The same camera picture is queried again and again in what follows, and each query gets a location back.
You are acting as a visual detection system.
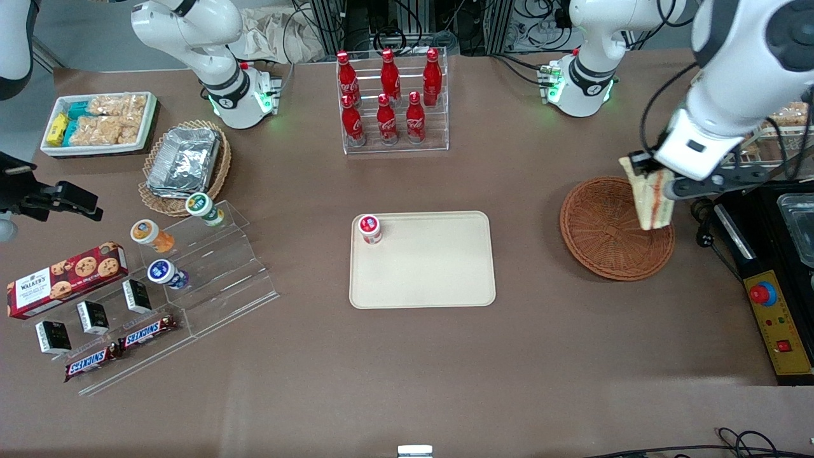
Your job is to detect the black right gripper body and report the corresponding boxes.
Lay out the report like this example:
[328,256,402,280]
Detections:
[0,169,46,221]

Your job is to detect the triangle sandwich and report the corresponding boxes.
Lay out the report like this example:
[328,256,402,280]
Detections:
[619,156,676,232]

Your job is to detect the oval light wicker basket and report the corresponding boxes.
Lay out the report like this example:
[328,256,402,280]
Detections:
[138,119,232,218]

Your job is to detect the round brown wicker basket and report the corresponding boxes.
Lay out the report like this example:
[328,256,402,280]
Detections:
[560,176,677,282]

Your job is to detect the cream plastic tray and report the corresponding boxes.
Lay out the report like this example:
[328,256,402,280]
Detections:
[348,211,497,310]

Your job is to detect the yellow snack packet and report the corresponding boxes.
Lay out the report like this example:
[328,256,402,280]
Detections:
[46,113,70,146]

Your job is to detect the white snack bin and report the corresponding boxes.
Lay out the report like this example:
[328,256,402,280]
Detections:
[39,91,159,158]

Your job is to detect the rice cracker pack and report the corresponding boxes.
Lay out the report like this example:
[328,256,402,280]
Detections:
[88,94,148,120]
[763,101,814,128]
[75,114,142,146]

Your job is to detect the orange yogurt cup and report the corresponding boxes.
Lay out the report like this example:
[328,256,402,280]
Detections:
[130,219,176,254]

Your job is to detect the red Walkers cookie box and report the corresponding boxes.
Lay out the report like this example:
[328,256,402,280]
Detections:
[6,241,130,321]

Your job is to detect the clear metal-rimmed container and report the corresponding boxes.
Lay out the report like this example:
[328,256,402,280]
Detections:
[776,193,814,269]

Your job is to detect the blue lid yogurt cup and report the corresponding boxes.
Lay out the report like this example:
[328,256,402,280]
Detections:
[147,258,190,291]

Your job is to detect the small black box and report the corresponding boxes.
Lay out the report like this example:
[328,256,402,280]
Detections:
[76,300,111,336]
[34,319,72,355]
[121,278,153,314]

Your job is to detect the stacked foil containers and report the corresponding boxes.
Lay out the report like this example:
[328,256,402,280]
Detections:
[146,127,222,197]

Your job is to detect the green lid yogurt cup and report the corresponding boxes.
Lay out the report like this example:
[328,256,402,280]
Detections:
[185,192,225,228]

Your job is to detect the Snickers bar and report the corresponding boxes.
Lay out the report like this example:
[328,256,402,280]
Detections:
[117,313,179,351]
[63,343,123,383]

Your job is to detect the black sealing machine yellow panel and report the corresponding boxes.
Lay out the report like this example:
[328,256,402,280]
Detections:
[711,181,814,387]

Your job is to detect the clear acrylic stepped stand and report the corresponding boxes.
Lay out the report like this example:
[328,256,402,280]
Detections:
[62,200,280,397]

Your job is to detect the red cola bottle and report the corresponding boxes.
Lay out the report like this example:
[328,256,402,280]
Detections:
[341,94,367,148]
[335,51,361,106]
[380,48,402,103]
[405,91,427,144]
[422,48,443,108]
[376,94,399,146]

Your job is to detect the clear acrylic bottle rack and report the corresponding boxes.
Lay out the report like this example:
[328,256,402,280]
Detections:
[335,47,450,155]

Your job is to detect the beige crumpled bag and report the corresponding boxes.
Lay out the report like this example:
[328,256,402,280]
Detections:
[228,5,333,65]

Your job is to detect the red lid yogurt cup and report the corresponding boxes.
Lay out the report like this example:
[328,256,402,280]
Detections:
[357,214,383,246]

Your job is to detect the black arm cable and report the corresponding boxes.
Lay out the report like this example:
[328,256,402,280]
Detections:
[638,62,701,167]

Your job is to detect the black power cable with plug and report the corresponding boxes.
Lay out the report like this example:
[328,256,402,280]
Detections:
[690,196,746,282]

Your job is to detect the metal wire rack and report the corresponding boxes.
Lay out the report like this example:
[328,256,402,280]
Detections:
[724,124,814,174]

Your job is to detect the black floor cable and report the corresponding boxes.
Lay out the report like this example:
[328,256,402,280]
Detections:
[584,427,814,458]

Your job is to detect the aluminium frame with cables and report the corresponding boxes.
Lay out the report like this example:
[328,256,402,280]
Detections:
[289,0,573,58]

